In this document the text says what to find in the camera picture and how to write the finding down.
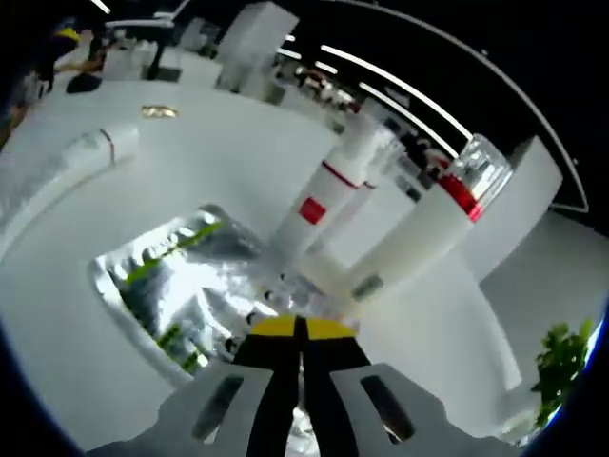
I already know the silver skincare sachet pack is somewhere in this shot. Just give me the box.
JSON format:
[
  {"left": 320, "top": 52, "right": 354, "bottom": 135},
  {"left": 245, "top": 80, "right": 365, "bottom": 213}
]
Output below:
[{"left": 88, "top": 204, "right": 296, "bottom": 382}]

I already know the white skincare tube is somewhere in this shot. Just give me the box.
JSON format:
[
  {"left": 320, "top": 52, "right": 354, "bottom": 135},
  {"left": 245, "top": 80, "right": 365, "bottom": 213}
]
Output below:
[{"left": 0, "top": 124, "right": 140, "bottom": 253}]

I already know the large red-ringed skincare bottle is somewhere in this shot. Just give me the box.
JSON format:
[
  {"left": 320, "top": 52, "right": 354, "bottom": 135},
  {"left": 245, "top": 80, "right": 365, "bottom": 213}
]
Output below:
[{"left": 344, "top": 132, "right": 516, "bottom": 308}]

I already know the potted green plant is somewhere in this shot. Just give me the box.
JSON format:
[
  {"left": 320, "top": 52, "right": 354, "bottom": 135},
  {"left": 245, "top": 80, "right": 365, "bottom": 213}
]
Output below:
[{"left": 530, "top": 318, "right": 596, "bottom": 429}]

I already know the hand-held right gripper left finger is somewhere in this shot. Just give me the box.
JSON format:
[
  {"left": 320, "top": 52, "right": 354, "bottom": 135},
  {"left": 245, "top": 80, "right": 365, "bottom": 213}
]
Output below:
[{"left": 85, "top": 313, "right": 305, "bottom": 457}]

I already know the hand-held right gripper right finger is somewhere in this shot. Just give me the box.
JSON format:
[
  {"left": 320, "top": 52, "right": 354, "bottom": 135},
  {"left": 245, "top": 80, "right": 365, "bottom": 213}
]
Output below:
[{"left": 299, "top": 316, "right": 522, "bottom": 457}]

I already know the black computer mouse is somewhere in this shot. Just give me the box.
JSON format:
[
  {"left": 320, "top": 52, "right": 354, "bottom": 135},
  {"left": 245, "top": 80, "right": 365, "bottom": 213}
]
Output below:
[{"left": 65, "top": 73, "right": 104, "bottom": 95}]

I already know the small white skincare bottle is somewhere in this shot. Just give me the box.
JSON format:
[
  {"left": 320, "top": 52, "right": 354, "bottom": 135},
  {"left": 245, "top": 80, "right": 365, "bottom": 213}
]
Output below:
[
  {"left": 304, "top": 128, "right": 408, "bottom": 291},
  {"left": 270, "top": 113, "right": 380, "bottom": 268}
]

